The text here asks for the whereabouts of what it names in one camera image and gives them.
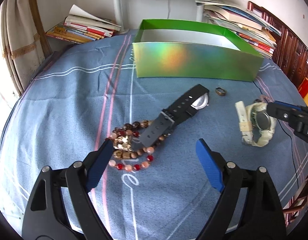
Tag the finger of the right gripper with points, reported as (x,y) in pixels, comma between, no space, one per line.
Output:
(287,112)

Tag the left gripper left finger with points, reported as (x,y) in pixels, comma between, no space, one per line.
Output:
(45,215)

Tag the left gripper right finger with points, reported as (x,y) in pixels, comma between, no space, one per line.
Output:
(262,215)

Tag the black strap wristwatch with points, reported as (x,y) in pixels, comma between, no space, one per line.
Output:
(185,107)

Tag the red yellow box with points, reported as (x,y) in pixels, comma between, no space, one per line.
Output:
(303,90)

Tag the white digital wristwatch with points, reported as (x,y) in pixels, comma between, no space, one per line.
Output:
(256,126)

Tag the dark red wooden headboard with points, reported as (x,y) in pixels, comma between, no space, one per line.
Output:
(291,54)

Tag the right stack of books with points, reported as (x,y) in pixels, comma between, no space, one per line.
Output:
(252,28)

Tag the stack of books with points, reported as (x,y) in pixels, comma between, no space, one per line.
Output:
(82,27)
(252,28)

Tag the blue striped bedsheet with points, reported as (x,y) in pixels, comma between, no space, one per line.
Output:
(70,108)

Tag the green holographic cardboard box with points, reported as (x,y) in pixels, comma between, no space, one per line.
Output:
(179,48)

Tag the beige curtain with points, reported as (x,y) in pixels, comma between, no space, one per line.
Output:
(23,40)

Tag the left stack of books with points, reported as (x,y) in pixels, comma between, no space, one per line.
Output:
(82,27)

